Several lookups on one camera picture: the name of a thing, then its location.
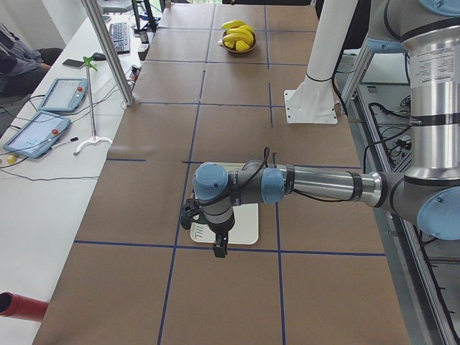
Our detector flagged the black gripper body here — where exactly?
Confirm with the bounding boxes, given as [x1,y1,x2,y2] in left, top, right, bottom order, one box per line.
[208,219,234,237]

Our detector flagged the yellow banana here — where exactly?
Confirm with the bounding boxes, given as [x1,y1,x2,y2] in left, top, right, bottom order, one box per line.
[222,28,254,45]
[238,24,255,35]
[221,19,246,30]

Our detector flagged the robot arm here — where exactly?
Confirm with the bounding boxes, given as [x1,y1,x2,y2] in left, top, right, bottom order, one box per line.
[180,1,459,257]

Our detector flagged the brown wicker basket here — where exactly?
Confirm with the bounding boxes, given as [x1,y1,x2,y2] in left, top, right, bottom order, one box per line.
[220,28,256,53]

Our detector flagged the white bear tray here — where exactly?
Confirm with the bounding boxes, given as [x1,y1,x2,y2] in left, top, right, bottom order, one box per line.
[190,162,259,245]

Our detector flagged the black marker pen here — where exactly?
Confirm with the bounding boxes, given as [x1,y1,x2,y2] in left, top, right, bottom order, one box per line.
[51,137,79,150]

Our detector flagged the yellow pear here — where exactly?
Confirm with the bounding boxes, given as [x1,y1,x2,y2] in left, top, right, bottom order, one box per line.
[235,40,251,52]

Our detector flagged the far teach pendant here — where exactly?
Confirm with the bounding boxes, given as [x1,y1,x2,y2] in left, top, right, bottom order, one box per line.
[38,78,88,113]

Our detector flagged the teach pendant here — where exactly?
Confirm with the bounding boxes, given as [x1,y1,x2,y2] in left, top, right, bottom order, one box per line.
[38,78,88,113]
[3,111,71,159]

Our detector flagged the near teach pendant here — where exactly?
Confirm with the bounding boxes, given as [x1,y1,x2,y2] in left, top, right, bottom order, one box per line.
[3,111,71,159]

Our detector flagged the reacher grabber stick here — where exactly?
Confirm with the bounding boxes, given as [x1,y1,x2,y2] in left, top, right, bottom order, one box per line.
[73,56,113,156]

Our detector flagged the red cylinder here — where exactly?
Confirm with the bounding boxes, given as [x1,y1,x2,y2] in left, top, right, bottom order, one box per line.
[1,292,49,322]

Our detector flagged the black keyboard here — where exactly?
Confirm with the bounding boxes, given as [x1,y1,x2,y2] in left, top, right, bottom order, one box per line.
[109,22,131,54]

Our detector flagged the black smartphone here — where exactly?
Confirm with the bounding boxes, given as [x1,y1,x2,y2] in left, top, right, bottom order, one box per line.
[62,59,84,69]

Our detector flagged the seated person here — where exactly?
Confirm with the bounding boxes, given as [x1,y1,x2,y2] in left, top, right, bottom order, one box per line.
[1,24,63,98]

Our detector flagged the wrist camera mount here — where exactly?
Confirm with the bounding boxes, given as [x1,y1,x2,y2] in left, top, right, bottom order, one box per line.
[180,198,201,230]

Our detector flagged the aluminium frame post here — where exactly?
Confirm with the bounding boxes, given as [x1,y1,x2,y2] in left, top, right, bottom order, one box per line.
[82,0,140,106]

